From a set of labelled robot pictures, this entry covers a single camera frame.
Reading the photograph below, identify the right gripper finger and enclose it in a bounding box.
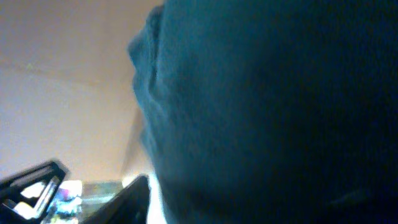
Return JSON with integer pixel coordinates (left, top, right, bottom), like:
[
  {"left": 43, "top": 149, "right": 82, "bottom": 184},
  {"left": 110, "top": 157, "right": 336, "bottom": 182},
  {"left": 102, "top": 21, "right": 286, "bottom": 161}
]
[{"left": 82, "top": 175, "right": 150, "bottom": 224}]

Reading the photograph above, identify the black Nike garment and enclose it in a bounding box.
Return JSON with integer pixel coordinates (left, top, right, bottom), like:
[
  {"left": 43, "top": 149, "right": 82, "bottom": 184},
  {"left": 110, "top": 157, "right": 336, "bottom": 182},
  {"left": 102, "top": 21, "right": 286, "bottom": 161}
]
[{"left": 128, "top": 0, "right": 397, "bottom": 223}]

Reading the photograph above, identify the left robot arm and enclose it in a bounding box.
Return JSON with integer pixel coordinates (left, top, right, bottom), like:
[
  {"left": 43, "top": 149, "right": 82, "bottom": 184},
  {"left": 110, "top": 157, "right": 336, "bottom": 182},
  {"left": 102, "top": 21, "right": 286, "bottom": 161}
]
[{"left": 1, "top": 159, "right": 69, "bottom": 224}]

